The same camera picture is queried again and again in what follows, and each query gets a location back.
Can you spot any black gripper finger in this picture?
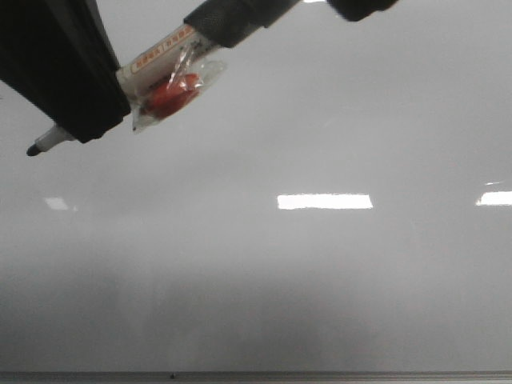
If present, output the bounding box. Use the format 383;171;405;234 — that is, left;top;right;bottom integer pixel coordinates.
1;1;130;143

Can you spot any black whiteboard marker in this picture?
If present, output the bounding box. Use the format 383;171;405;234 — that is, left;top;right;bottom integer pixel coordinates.
26;24;217;157

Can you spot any white whiteboard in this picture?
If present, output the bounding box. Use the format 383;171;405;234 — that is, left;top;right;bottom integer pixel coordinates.
1;1;511;371

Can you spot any clear tape with red tag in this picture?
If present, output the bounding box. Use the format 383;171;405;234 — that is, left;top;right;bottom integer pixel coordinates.
130;42;226;134

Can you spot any aluminium whiteboard frame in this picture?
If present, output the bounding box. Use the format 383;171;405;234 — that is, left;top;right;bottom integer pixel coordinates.
1;370;511;383

